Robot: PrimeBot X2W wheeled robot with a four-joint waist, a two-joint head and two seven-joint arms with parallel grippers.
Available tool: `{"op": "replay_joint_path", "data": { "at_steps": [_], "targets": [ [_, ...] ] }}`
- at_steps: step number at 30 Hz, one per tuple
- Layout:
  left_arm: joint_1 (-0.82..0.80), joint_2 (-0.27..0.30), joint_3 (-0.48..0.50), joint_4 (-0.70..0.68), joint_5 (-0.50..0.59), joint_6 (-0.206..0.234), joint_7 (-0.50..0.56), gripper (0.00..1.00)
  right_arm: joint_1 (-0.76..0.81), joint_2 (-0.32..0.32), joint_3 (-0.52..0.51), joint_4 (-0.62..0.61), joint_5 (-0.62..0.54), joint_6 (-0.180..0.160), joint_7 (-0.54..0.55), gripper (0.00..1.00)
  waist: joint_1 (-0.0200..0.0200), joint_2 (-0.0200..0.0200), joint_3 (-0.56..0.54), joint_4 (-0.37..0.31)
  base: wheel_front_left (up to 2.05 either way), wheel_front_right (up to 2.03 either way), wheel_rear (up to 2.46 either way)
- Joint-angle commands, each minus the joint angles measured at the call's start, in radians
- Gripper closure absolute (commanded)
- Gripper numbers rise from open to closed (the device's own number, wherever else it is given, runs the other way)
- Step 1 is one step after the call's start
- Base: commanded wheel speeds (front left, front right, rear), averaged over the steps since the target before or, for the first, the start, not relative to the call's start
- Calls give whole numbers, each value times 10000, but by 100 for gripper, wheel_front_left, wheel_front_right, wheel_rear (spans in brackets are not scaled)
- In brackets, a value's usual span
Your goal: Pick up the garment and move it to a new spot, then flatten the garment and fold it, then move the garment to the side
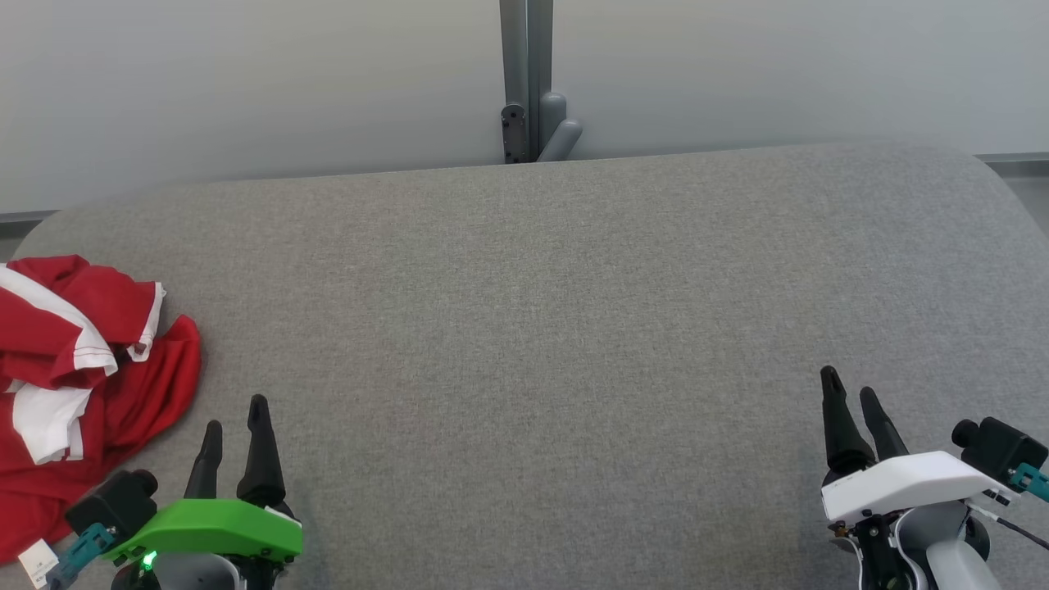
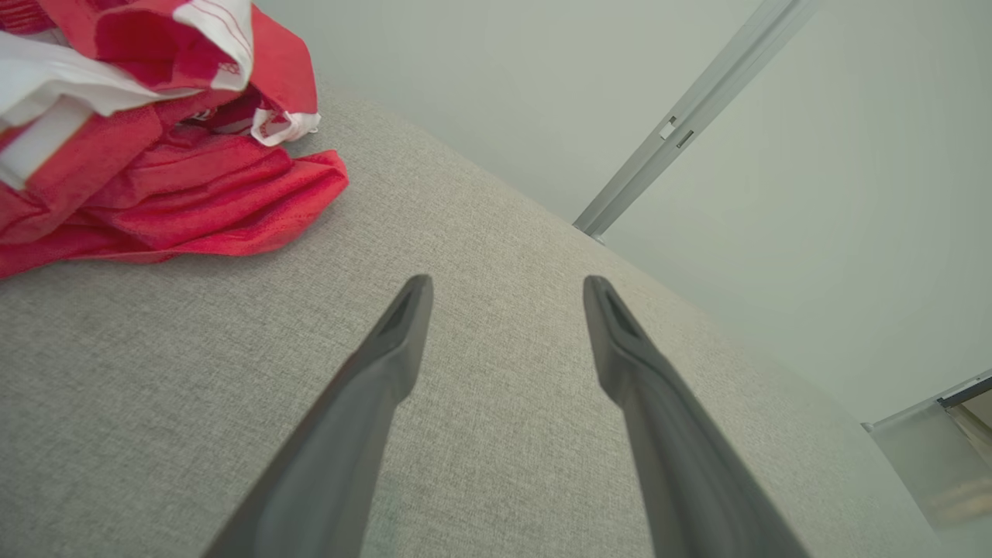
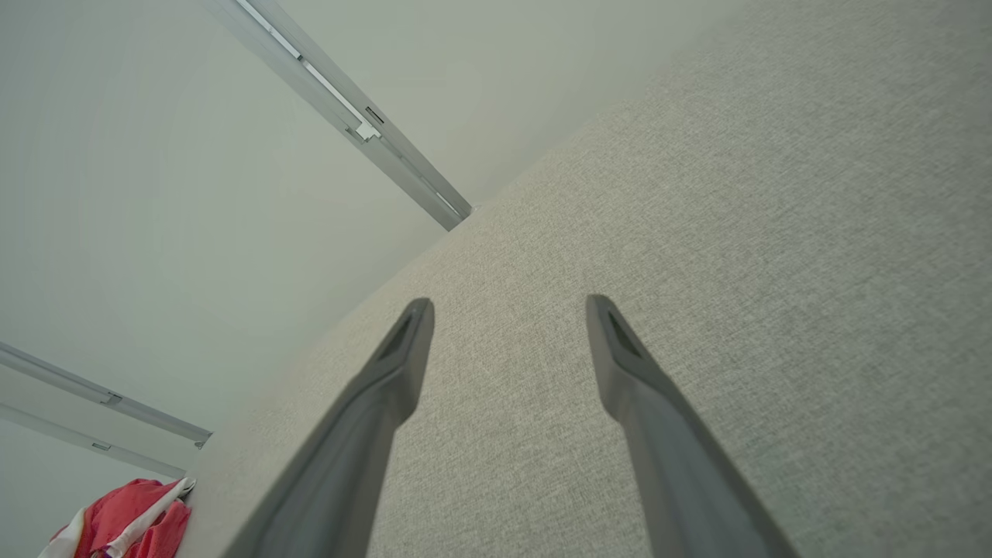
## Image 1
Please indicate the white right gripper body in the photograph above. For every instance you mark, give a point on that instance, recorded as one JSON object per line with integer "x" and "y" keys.
{"x": 910, "y": 483}

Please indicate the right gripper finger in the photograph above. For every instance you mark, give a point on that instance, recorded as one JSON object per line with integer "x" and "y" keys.
{"x": 840, "y": 430}
{"x": 885, "y": 430}

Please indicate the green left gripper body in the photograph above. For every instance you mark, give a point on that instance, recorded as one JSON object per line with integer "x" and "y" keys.
{"x": 221, "y": 528}

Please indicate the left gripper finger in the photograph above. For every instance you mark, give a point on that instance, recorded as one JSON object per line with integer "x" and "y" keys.
{"x": 261, "y": 455}
{"x": 206, "y": 463}

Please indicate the red white sports jersey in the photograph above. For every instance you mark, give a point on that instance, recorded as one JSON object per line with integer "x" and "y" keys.
{"x": 139, "y": 401}

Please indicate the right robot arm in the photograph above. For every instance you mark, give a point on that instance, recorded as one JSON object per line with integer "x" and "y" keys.
{"x": 934, "y": 549}

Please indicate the grey fabric sofa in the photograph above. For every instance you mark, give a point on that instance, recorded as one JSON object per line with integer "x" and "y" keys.
{"x": 524, "y": 344}

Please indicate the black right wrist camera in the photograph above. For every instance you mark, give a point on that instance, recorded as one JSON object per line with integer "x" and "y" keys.
{"x": 1000, "y": 451}

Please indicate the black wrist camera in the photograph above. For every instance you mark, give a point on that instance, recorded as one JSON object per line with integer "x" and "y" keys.
{"x": 1000, "y": 451}
{"x": 115, "y": 504}

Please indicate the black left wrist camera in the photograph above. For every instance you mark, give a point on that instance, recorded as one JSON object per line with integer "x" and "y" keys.
{"x": 115, "y": 504}

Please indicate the dark perforated bracket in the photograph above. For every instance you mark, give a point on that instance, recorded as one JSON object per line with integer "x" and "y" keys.
{"x": 514, "y": 135}

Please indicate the grey metal post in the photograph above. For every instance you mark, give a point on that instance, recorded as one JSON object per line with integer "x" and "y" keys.
{"x": 524, "y": 57}

